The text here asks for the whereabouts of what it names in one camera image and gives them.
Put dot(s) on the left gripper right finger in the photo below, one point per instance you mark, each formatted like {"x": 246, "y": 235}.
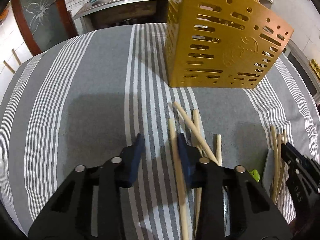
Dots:
{"x": 233, "y": 205}

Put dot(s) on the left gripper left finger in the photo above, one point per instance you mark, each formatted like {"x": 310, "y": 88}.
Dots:
{"x": 87, "y": 204}

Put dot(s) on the green plastic utensil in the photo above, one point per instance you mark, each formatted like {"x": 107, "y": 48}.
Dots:
{"x": 255, "y": 174}

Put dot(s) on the light blue plastic spoon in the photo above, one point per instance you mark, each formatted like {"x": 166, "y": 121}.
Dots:
{"x": 268, "y": 172}

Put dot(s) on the grey striped tablecloth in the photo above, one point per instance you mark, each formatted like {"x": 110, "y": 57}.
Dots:
{"x": 85, "y": 99}

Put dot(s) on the yellow egg tray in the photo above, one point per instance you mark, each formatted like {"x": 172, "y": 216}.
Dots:
{"x": 315, "y": 66}

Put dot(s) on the yellow plastic utensil holder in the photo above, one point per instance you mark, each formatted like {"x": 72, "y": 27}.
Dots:
{"x": 222, "y": 43}

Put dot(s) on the brown framed glass door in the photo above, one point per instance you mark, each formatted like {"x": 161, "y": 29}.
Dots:
{"x": 43, "y": 23}

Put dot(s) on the steel sink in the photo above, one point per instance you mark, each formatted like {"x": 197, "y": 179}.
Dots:
{"x": 91, "y": 7}

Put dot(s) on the wooden stick by wall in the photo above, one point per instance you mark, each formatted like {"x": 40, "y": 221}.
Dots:
{"x": 16, "y": 57}
{"x": 9, "y": 67}

